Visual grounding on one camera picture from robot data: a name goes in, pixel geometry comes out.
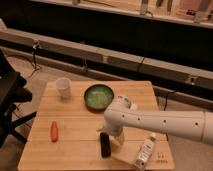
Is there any black cable on floor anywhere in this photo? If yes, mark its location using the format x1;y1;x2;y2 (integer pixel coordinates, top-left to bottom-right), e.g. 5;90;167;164
6;40;44;80

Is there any green bowl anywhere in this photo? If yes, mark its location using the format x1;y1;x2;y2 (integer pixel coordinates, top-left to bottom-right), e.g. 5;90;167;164
84;84;114;111

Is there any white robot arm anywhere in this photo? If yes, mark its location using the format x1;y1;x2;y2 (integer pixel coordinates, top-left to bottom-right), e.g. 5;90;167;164
104;95;213;145

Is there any black stand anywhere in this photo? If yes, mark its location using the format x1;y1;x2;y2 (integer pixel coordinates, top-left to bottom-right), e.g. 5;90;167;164
0;50;36;148

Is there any white sponge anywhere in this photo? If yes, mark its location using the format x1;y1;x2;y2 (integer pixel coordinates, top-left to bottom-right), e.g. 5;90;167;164
130;103;138;110

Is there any white plastic cup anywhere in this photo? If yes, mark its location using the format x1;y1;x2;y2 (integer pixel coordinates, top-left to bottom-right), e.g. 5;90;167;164
55;77;71;99

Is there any orange carrot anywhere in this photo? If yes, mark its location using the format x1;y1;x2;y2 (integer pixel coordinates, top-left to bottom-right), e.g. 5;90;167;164
50;121;58;142

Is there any black eraser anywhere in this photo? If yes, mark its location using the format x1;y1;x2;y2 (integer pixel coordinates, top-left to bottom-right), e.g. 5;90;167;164
100;132;111;158

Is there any wooden folding table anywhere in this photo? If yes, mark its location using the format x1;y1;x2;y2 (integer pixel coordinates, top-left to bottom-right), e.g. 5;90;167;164
18;81;175;171

